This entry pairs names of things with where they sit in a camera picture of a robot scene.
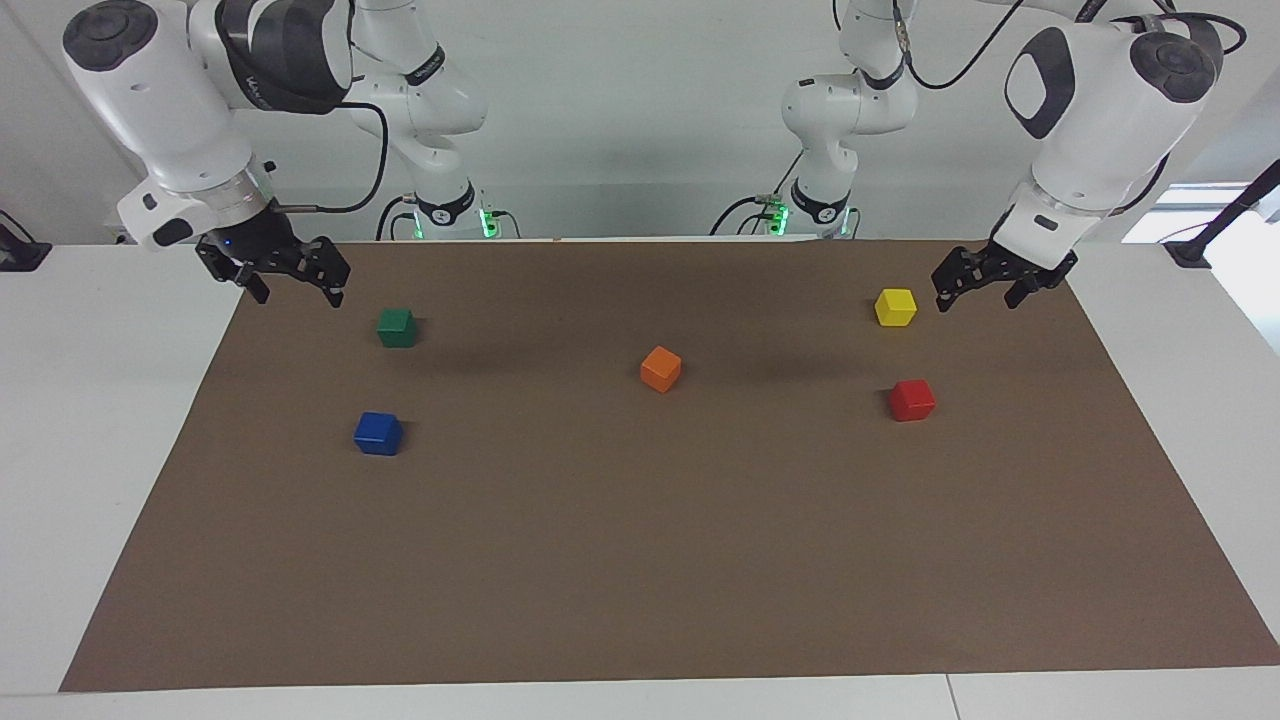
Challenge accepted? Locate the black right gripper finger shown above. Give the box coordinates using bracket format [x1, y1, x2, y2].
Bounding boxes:
[298, 237, 351, 308]
[197, 240, 271, 304]

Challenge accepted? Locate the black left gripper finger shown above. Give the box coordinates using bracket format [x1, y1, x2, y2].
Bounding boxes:
[1005, 255, 1077, 309]
[932, 248, 987, 313]

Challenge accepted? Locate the red cube block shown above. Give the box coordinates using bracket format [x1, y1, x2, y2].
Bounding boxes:
[889, 379, 937, 422]

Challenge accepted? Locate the blue cube block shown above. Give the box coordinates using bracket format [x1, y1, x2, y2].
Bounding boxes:
[353, 411, 404, 457]

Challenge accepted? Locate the orange cube block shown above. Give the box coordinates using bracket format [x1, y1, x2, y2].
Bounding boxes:
[640, 346, 683, 393]

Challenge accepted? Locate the black clamp stand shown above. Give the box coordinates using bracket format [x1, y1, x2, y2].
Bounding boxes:
[1165, 160, 1280, 269]

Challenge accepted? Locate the black table clamp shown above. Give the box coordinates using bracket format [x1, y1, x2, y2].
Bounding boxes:
[0, 210, 52, 273]

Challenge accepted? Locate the brown paper mat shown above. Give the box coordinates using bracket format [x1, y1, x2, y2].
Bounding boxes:
[60, 238, 1280, 693]

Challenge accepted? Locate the black base cable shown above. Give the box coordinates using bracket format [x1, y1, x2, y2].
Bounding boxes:
[376, 193, 416, 241]
[710, 150, 806, 237]

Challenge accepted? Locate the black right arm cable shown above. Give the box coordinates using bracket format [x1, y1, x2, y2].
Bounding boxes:
[270, 100, 389, 214]

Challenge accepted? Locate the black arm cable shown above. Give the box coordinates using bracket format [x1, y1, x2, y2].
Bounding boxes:
[893, 0, 1026, 91]
[270, 100, 389, 214]

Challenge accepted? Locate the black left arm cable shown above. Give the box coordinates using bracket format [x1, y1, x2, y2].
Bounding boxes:
[893, 0, 1026, 91]

